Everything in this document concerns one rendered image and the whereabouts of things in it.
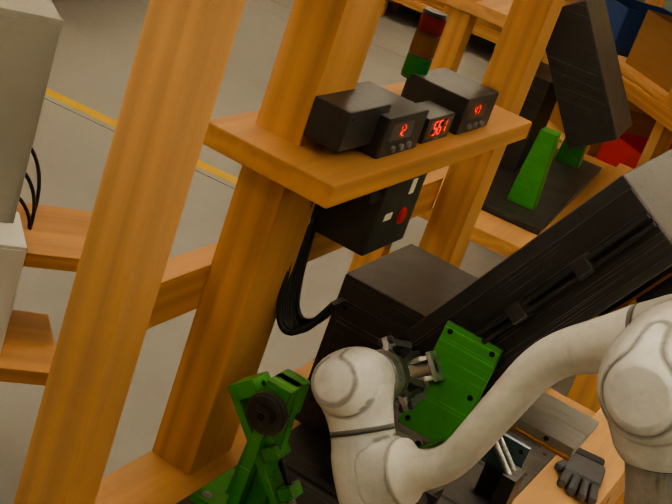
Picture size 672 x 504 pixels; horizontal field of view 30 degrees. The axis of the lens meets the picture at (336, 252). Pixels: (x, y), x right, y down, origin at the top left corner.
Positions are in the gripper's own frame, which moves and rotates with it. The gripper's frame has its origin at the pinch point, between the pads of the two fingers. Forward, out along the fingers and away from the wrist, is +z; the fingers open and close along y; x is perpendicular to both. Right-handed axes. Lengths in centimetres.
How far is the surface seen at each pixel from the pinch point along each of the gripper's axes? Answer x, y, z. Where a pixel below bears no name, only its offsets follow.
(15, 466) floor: 154, 13, 86
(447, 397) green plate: -1.9, -6.0, 4.4
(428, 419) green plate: 2.8, -8.8, 4.4
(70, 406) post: 35, 8, -56
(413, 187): -8.7, 31.6, 0.3
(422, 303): 0.3, 12.5, 13.7
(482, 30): 128, 294, 808
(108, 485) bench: 52, -4, -26
